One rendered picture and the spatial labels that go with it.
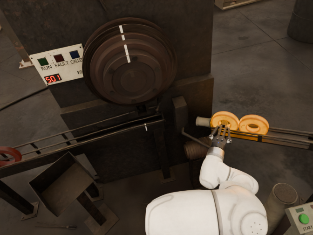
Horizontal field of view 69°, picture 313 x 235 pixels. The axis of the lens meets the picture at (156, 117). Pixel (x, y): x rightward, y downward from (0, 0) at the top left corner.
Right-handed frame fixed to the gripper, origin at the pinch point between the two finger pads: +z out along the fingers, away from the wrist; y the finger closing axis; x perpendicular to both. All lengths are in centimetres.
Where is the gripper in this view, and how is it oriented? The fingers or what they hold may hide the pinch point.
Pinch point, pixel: (225, 121)
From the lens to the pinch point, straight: 141.5
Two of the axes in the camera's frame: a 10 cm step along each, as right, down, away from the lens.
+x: -1.6, -6.2, -7.7
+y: 9.1, 2.0, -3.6
